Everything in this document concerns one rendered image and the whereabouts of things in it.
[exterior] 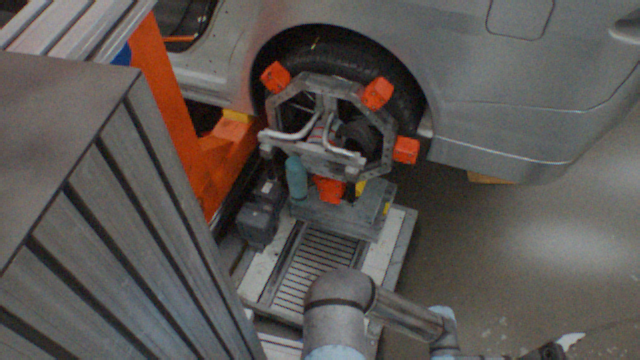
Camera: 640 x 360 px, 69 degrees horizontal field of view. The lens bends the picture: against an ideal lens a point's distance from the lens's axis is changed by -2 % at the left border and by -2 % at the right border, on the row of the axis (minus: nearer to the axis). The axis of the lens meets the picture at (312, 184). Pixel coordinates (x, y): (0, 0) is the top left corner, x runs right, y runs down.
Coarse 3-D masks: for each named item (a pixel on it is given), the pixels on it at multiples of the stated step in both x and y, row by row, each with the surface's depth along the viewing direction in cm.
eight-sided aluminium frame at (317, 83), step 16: (304, 80) 174; (320, 80) 176; (336, 80) 173; (272, 96) 188; (288, 96) 183; (336, 96) 173; (352, 96) 169; (272, 112) 194; (368, 112) 174; (384, 112) 176; (272, 128) 202; (384, 128) 177; (384, 144) 183; (384, 160) 190; (336, 176) 211; (368, 176) 203
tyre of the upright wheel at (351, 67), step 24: (312, 48) 179; (336, 48) 175; (360, 48) 175; (384, 48) 179; (312, 72) 180; (336, 72) 175; (360, 72) 171; (384, 72) 174; (408, 72) 182; (408, 96) 179; (408, 120) 181
